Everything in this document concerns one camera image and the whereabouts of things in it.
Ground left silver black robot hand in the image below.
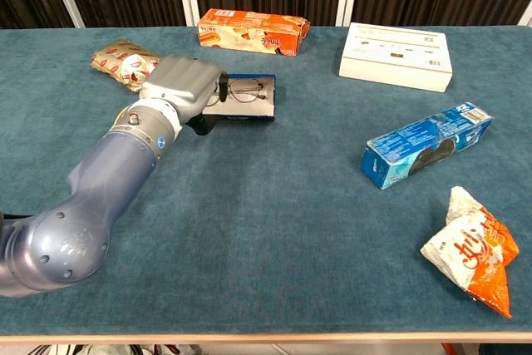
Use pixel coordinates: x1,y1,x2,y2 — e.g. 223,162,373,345
139,54,230,137

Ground thin-framed eyeglasses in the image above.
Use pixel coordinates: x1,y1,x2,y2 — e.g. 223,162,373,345
206,76,268,106

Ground blue glasses case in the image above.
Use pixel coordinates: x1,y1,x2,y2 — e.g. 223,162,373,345
201,73,277,123

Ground gold foil snack pack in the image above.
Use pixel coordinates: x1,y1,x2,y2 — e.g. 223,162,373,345
89,39,163,93

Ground orange biscuit box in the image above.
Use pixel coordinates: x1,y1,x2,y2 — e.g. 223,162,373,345
197,7,312,57

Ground teal velvet tablecloth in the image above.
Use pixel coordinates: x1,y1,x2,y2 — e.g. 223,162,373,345
0,25,532,336

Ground white flat cardboard box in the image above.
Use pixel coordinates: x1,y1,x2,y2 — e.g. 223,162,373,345
338,22,454,93

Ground blue cookie box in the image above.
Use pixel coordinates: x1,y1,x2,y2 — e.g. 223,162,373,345
359,101,494,190

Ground orange white snack bag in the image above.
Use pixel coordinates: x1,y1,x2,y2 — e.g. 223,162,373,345
420,185,520,319

